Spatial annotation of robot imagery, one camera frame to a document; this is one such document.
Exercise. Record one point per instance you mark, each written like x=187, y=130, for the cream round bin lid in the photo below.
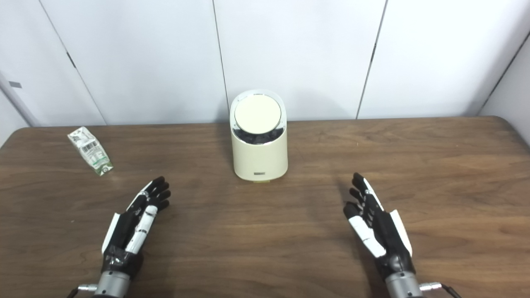
x=257, y=114

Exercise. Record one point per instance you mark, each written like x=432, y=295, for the white green milk carton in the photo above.
x=91, y=151

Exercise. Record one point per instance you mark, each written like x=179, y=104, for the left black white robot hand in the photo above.
x=124, y=231

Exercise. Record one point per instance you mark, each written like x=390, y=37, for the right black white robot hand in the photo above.
x=387, y=234

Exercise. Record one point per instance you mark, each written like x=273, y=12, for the cream-colored round bin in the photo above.
x=260, y=159

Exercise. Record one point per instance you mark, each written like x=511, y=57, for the small grey wall label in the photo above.
x=15, y=84

